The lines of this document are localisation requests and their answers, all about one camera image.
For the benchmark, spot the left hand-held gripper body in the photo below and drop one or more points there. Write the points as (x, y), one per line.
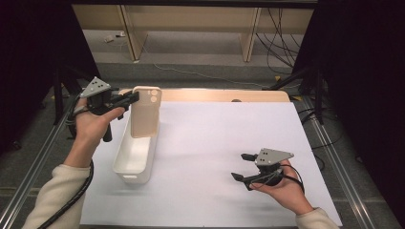
(98, 97)

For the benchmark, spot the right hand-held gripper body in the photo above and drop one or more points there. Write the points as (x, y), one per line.
(270, 157)

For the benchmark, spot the beige phone case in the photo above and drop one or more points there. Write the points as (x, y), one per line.
(146, 114)

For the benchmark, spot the white plastic storage box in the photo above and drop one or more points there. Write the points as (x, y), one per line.
(135, 159)

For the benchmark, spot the person's left hand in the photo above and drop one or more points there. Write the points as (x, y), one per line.
(89, 127)

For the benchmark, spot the person's right hand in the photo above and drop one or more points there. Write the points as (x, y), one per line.
(289, 192)

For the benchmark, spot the black metal stand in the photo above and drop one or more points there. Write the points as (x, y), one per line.
(60, 92)
(315, 92)

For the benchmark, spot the white table mat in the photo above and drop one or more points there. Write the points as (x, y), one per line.
(207, 159)

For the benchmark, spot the small dark round object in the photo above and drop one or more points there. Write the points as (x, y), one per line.
(236, 100)

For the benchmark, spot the small white floor object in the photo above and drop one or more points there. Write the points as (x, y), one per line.
(108, 38)

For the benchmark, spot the light wooden shelf unit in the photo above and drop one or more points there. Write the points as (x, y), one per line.
(191, 19)

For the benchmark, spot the metal floor rail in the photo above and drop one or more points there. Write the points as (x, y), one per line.
(28, 178)
(337, 165)

